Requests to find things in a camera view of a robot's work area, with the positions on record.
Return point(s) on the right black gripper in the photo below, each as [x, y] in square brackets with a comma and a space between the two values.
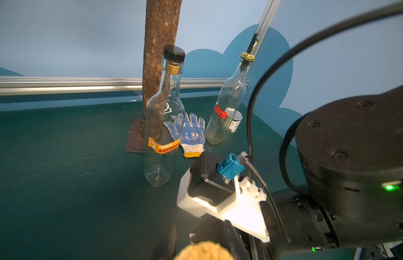
[304, 238]

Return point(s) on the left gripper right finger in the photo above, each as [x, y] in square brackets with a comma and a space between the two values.
[233, 242]

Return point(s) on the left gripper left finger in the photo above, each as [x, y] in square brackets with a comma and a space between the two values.
[166, 247]

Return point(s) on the clear bottle with cork stopper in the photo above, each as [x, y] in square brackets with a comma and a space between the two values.
[205, 250]

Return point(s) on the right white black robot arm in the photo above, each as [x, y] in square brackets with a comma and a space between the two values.
[342, 164]

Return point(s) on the clear bottle with black cap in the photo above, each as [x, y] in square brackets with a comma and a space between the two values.
[165, 114]

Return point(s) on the tall clear bottle gold stopper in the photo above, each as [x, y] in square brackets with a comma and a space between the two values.
[230, 97]

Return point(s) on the blue dotted white work glove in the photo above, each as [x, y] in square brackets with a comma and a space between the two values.
[190, 130]

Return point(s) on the small metal tin can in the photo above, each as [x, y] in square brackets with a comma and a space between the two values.
[235, 122]

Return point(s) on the pink cherry blossom tree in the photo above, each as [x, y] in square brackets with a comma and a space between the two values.
[161, 25]

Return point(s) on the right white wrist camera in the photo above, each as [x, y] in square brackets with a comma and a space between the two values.
[204, 190]

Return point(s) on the tree metal base plate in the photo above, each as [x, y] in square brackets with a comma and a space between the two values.
[135, 141]

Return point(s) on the aluminium back frame bar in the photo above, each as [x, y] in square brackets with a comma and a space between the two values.
[18, 85]

